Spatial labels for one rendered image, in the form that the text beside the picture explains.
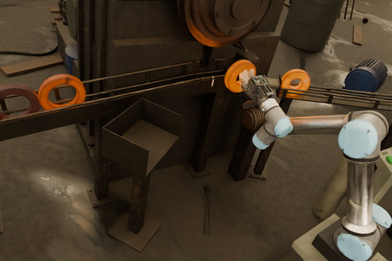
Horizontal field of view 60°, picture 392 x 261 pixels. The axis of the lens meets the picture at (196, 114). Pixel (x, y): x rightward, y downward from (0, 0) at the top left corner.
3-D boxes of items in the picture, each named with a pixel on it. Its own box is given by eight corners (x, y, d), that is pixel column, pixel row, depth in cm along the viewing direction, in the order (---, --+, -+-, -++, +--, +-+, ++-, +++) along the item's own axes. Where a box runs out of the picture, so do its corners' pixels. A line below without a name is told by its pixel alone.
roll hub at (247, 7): (203, 33, 148) (216, -35, 132) (253, 31, 162) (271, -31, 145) (209, 38, 144) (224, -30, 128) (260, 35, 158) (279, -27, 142)
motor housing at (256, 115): (221, 170, 222) (242, 103, 191) (248, 162, 232) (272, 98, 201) (233, 184, 213) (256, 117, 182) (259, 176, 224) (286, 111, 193)
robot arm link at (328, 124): (393, 102, 123) (276, 111, 158) (384, 111, 116) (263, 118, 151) (398, 133, 125) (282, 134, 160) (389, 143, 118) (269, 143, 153)
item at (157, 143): (99, 240, 167) (102, 127, 125) (130, 205, 187) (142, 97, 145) (133, 262, 161) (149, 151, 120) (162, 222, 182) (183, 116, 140)
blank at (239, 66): (226, 62, 148) (230, 66, 146) (254, 56, 154) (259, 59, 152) (222, 92, 157) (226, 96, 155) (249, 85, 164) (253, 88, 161)
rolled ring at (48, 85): (29, 92, 132) (28, 88, 135) (55, 122, 146) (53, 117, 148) (72, 70, 135) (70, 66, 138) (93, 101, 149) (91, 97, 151)
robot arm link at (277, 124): (272, 140, 136) (284, 127, 130) (259, 119, 141) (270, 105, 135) (286, 138, 140) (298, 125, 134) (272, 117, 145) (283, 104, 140)
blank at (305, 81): (284, 97, 193) (286, 100, 190) (276, 74, 185) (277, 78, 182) (311, 87, 189) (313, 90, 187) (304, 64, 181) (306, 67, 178)
